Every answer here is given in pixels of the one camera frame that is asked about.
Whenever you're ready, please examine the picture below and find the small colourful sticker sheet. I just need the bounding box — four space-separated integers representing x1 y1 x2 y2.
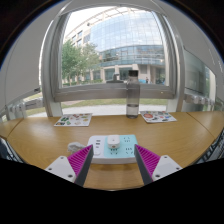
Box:
53 112 93 128

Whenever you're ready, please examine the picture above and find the dark chair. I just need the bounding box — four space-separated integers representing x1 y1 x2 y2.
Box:
196 128 224 164
0 136 24 164

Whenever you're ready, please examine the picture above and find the white power strip cable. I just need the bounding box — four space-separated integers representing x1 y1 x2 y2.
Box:
67 141 90 154

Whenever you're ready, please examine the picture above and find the white and mint power strip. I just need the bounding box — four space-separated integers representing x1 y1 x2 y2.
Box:
87 134 139 165

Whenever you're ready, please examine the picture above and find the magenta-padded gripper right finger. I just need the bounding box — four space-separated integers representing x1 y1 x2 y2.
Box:
133 144 183 187

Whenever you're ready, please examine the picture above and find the grey rail with white knobs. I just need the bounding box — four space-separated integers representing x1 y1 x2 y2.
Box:
3 97 44 120
183 93 224 110

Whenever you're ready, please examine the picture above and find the green tree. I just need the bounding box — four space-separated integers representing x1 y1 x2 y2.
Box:
61 39 101 86

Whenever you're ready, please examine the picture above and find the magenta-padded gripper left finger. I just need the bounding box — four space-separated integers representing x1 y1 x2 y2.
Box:
44 144 95 188

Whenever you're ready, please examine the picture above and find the glass-fronted building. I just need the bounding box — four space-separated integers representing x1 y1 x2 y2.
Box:
64 6 167 84

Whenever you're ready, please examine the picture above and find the large colourful sticker sheet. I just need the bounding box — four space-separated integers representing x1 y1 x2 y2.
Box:
139 110 178 124

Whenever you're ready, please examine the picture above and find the dark window handle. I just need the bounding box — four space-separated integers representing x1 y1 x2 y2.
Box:
105 72 125 84

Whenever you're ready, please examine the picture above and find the clear bottle with black cap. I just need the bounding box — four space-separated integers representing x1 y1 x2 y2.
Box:
125 69 141 120

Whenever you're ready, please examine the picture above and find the grey window frame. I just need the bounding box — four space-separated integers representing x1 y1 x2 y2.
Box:
41 0 186 118

